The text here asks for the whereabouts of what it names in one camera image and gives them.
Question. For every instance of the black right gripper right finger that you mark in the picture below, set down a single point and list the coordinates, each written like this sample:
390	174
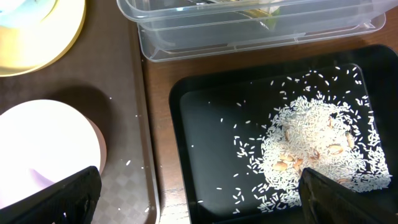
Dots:
326	201

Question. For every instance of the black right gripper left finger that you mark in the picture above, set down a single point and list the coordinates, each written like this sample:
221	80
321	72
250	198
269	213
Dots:
71	200

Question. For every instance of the pile of rice and nuts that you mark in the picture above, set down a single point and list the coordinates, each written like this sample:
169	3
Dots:
313	126

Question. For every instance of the yellow green snack wrapper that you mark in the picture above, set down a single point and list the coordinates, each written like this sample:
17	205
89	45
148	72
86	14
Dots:
268	24

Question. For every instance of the black waste tray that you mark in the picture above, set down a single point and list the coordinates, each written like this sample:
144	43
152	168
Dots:
208	110

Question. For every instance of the brown serving tray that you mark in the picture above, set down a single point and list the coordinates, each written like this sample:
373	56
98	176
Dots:
101	76

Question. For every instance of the yellow plate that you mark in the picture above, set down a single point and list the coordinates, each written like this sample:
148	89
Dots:
27	49

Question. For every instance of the clear plastic bin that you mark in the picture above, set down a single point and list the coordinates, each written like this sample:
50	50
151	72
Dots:
176	29

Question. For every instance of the light blue bowl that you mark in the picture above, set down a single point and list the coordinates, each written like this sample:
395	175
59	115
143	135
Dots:
23	13

